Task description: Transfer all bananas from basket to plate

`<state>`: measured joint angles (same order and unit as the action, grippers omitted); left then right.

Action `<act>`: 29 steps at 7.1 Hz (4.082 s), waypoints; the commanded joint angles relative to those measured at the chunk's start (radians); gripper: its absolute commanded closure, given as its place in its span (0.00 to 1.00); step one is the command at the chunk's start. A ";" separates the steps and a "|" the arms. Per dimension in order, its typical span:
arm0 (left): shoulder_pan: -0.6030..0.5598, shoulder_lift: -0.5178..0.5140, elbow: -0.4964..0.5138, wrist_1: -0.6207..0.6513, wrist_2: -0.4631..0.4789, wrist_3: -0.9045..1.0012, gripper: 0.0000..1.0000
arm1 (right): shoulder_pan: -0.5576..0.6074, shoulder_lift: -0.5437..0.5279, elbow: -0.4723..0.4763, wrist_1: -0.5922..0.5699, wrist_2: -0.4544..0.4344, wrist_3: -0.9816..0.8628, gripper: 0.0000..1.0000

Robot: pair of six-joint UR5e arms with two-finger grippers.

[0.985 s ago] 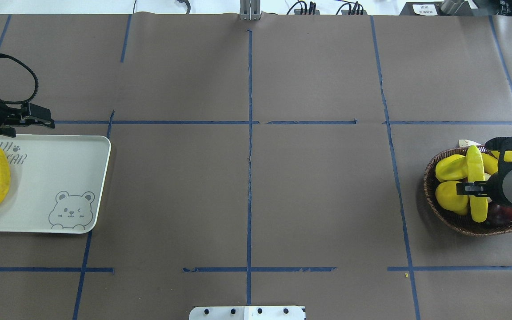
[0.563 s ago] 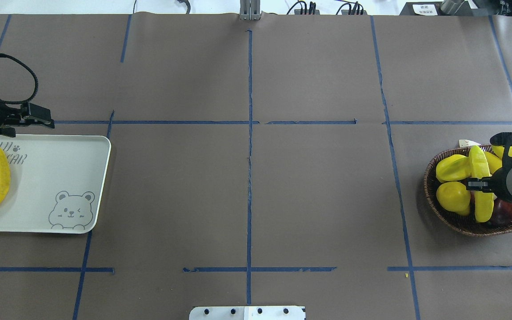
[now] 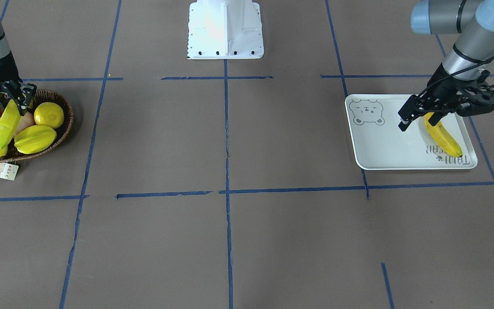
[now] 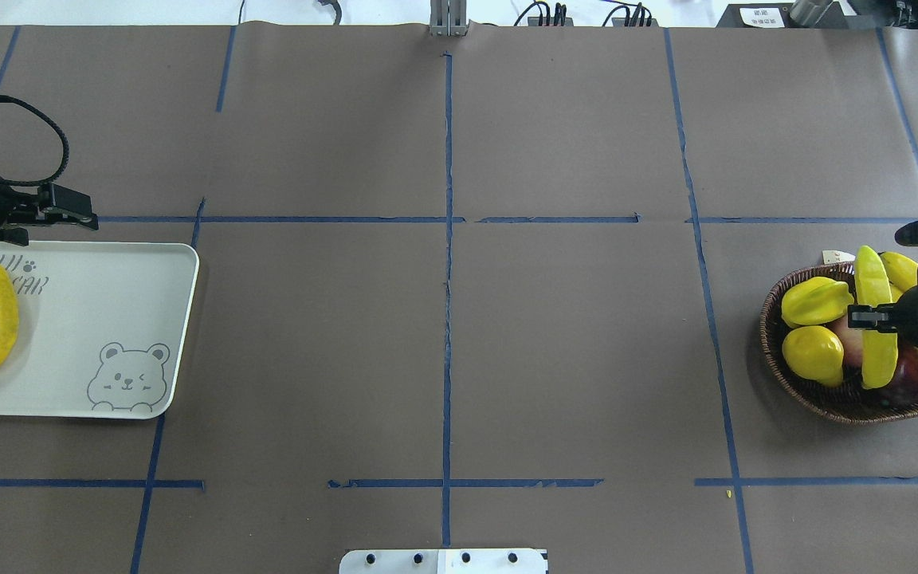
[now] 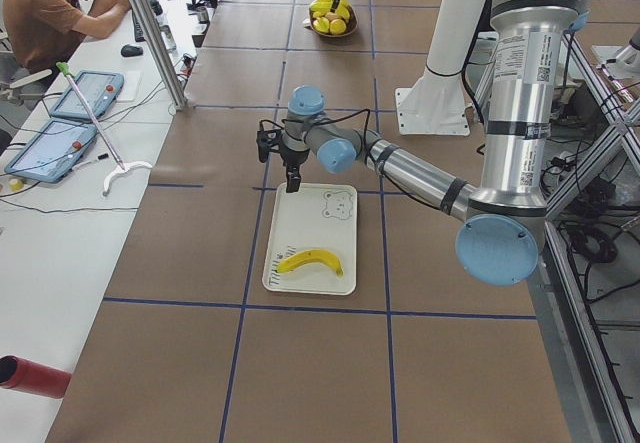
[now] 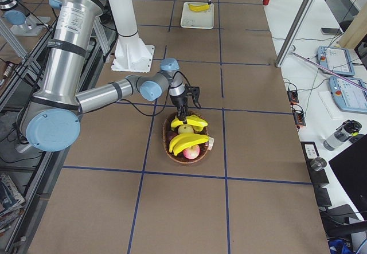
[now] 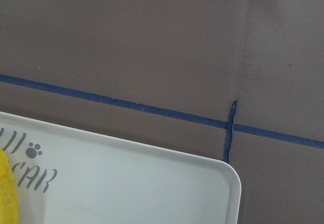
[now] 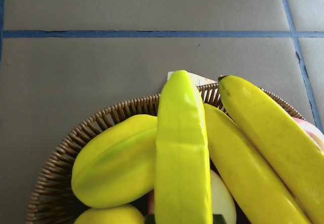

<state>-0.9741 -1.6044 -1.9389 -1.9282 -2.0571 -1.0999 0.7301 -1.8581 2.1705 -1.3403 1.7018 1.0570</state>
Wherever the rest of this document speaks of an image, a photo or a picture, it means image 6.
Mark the small metal cup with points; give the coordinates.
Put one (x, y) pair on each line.
(318, 164)

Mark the upper blue teach pendant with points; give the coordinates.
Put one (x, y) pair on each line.
(337, 60)

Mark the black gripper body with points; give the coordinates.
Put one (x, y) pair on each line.
(179, 102)

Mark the aluminium frame post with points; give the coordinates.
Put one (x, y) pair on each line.
(292, 33)

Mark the black monitor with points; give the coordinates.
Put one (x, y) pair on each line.
(349, 167)

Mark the dark purple fruit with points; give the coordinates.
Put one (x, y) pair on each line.
(170, 135)

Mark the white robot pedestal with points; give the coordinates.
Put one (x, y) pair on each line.
(131, 53)

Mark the front yellow banana bunch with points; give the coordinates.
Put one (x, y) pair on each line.
(183, 141)

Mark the blue teach pendant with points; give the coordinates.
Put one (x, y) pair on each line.
(337, 60)
(346, 96)

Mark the red pink apple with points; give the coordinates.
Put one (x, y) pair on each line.
(192, 152)

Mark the brown wicker basket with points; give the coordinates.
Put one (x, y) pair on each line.
(204, 147)

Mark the clear water bottle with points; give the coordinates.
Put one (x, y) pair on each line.
(344, 132)

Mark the lower blue teach pendant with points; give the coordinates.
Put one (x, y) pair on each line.
(346, 96)

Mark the yellow green apple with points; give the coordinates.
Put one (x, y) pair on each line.
(185, 129)

